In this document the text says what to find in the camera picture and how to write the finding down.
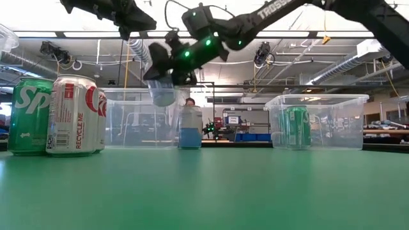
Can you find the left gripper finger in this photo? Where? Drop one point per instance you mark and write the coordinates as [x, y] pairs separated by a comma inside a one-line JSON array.
[[142, 22]]

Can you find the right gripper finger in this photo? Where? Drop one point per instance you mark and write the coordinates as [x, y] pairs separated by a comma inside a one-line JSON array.
[[159, 60], [186, 78]]

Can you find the blue white Spindrift can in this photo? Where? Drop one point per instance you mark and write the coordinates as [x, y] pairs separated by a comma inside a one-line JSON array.
[[163, 96], [190, 137]]

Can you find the silver Diet Coke can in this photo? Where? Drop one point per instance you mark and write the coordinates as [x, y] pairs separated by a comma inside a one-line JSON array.
[[72, 121], [101, 127]]

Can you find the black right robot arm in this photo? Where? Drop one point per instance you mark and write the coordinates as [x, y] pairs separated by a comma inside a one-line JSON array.
[[274, 12]]

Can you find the person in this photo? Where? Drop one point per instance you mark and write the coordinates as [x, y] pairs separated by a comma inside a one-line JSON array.
[[190, 102]]

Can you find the white sign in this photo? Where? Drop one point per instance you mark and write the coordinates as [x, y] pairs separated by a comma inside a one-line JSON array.
[[233, 120]]

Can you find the black ceiling device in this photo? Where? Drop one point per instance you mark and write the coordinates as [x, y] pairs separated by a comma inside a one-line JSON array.
[[54, 51]]

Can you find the blue storage bins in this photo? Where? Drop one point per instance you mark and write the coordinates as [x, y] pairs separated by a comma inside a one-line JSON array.
[[249, 137]]

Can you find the green table mat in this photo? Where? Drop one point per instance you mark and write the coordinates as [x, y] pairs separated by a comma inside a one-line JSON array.
[[204, 191]]

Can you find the yellow hanging hook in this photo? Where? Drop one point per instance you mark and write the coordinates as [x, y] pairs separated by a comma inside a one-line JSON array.
[[326, 39]]

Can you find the wooden workbench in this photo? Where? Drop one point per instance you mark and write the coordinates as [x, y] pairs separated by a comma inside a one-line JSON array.
[[383, 131]]

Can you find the silver flexible duct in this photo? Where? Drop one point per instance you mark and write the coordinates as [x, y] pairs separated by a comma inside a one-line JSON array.
[[137, 48]]

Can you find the black hanging camera rig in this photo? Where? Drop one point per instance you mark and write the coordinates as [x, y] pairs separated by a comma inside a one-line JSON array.
[[262, 52]]

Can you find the large silver duct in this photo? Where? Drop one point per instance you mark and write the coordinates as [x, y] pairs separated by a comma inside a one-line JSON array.
[[351, 60]]

